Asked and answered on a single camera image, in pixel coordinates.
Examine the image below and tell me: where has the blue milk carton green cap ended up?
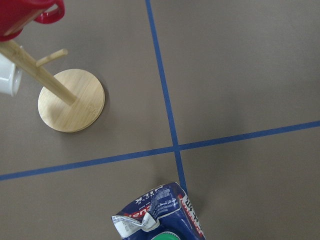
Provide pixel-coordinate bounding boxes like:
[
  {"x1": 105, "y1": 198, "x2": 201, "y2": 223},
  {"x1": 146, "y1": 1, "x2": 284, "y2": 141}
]
[{"x1": 111, "y1": 182, "x2": 206, "y2": 240}]

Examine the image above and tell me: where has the white cup on mug tree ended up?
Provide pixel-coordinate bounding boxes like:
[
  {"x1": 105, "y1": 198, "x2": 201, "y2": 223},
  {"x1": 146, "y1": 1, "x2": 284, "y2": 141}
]
[{"x1": 0, "y1": 53, "x2": 23, "y2": 97}]

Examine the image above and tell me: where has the red cup on mug tree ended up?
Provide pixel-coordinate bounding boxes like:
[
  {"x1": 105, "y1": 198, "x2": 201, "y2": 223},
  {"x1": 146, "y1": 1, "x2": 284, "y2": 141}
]
[{"x1": 0, "y1": 0, "x2": 65, "y2": 42}]

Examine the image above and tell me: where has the wooden mug tree stand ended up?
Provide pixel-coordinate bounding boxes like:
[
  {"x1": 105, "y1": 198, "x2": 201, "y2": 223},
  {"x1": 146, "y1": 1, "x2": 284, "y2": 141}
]
[{"x1": 0, "y1": 40, "x2": 106, "y2": 133}]

